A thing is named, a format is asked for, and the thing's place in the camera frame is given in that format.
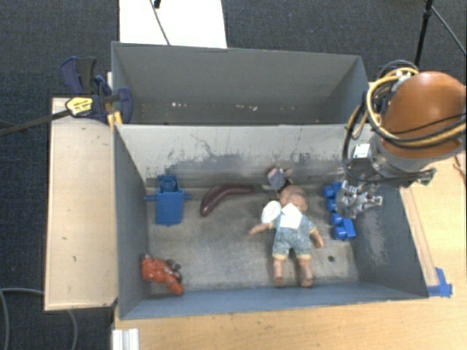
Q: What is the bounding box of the doll in blue dungarees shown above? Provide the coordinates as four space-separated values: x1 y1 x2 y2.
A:
248 184 325 289

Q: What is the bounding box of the grey metal bin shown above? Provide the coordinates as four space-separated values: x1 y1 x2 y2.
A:
110 41 430 321

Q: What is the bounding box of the small grey toy animal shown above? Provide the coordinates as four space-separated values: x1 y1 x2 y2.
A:
261 166 293 191

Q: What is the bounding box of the orange toy figure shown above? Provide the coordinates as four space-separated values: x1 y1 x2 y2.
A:
140 254 185 296

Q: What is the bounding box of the dark red toy aubergine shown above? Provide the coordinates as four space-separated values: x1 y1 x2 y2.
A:
198 184 257 218

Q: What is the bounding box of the pale wood board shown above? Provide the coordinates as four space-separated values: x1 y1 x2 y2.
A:
43 97 119 311

